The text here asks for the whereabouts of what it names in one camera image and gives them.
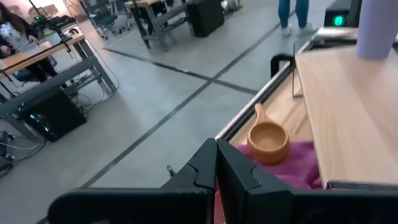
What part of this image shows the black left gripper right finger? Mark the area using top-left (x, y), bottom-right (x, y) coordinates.
top-left (216, 139), bottom-right (293, 224)

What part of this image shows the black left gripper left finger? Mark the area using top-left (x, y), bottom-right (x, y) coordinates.
top-left (160, 138), bottom-right (218, 191)

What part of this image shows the wooden cup with handle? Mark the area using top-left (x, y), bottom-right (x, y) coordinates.
top-left (247, 103), bottom-right (290, 165)

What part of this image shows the lavender plastic cup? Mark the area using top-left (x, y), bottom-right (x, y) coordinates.
top-left (355, 0), bottom-right (398, 60)

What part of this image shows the purple cloth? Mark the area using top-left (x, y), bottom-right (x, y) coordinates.
top-left (213, 141), bottom-right (323, 224)

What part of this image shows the grey metal desk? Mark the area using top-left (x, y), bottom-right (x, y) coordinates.
top-left (124, 0), bottom-right (200, 52)

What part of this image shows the black box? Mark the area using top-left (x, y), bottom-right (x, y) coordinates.
top-left (185, 0), bottom-right (225, 38)

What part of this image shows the black computer tower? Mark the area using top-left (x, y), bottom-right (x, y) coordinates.
top-left (21, 90), bottom-right (88, 143)

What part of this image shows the grey desk with wooden top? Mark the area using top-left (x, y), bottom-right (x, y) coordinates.
top-left (0, 30), bottom-right (118, 141)

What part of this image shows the person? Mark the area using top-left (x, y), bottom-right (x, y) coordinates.
top-left (277, 0), bottom-right (318, 37)
top-left (0, 2), bottom-right (60, 83)

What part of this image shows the office chair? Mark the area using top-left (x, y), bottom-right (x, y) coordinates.
top-left (88, 6), bottom-right (131, 40)

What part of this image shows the black table frame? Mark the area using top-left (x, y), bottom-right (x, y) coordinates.
top-left (214, 54), bottom-right (295, 141)

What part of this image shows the wooden shelf with black frame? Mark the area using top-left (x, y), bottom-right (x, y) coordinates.
top-left (291, 26), bottom-right (398, 191)

